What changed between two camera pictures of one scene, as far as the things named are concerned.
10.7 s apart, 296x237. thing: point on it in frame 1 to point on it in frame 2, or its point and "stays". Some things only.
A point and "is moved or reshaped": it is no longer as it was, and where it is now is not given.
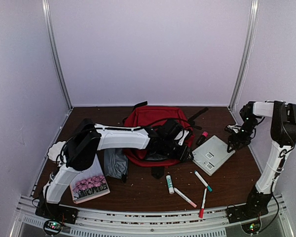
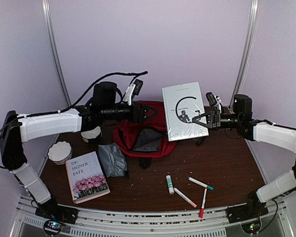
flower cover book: [90, 184] stays
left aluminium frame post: [57, 54] stays
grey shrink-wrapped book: [212, 154] to [182, 102]
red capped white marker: [202, 210] stays
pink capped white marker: [185, 197] stays
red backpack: [150, 116] is moved or reshaped
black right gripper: [232, 138] to [214, 119]
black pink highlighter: [202, 138] stays
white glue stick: [170, 184] stays
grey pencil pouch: [116, 164] stays
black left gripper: [183, 155] to [140, 118]
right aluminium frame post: [242, 70] stays
